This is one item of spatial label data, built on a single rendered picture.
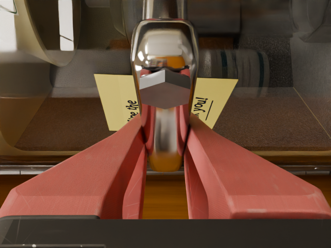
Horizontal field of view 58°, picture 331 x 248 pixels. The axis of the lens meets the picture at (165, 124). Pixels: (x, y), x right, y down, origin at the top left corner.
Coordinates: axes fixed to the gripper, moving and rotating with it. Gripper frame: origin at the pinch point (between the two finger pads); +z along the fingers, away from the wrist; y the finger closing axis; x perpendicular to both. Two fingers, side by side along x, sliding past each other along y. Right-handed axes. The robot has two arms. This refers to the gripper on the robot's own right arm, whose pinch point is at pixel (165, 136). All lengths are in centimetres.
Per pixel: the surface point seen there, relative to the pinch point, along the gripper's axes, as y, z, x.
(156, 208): 1.1, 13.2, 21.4
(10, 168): 16.6, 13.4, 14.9
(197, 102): -2.0, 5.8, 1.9
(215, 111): -3.3, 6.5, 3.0
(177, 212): -1.4, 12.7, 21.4
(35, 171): 14.3, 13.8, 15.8
